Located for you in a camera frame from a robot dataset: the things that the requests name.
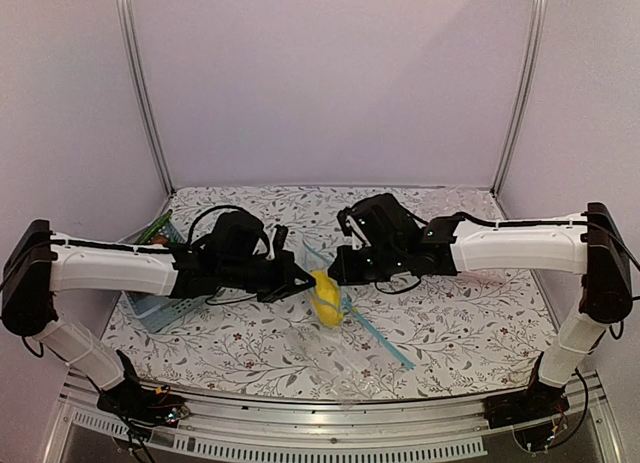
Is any light blue plastic basket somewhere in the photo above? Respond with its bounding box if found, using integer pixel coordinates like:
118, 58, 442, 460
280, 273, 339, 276
122, 222, 211, 333

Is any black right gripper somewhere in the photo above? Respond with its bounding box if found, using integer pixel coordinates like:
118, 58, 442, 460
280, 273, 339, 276
327, 243, 406, 287

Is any clear bag blue zipper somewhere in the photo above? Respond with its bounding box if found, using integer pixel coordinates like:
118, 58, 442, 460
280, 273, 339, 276
286, 314, 415, 405
301, 239, 354, 332

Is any yellow mango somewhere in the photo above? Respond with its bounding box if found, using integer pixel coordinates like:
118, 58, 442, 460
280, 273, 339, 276
311, 270, 344, 327

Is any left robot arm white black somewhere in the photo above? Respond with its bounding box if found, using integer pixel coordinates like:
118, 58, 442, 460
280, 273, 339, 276
1, 205, 316, 427

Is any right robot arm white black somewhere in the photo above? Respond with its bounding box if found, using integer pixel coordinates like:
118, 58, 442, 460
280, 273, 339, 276
328, 193, 639, 429

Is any dark green cucumber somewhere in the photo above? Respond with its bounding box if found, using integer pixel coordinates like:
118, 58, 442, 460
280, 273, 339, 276
136, 210, 173, 245

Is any right aluminium frame post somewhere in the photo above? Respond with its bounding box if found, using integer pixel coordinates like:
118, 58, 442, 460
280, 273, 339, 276
491, 0, 548, 199

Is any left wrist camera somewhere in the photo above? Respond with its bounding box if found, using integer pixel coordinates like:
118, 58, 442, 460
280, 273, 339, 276
267, 224, 289, 260

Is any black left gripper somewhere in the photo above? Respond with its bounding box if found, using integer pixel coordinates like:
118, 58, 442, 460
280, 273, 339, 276
219, 249, 316, 304

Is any left aluminium frame post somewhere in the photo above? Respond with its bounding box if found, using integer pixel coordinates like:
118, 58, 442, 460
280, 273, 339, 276
115, 0, 175, 196

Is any floral table mat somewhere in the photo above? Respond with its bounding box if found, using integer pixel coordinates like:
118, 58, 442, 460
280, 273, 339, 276
93, 184, 576, 402

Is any aluminium frame post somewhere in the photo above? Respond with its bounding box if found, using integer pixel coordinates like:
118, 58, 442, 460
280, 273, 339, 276
115, 0, 175, 196
491, 0, 548, 199

